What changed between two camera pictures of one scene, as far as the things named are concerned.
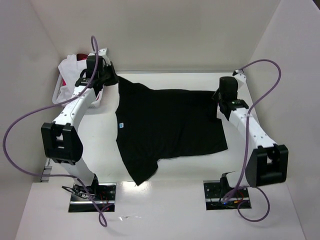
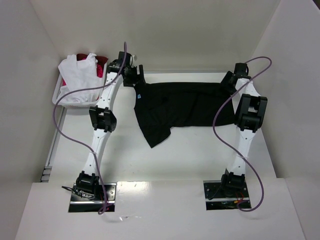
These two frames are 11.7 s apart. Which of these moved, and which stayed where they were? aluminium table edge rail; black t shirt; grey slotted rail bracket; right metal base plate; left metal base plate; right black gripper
Moved: right black gripper; black t shirt
Stayed: aluminium table edge rail; grey slotted rail bracket; right metal base plate; left metal base plate
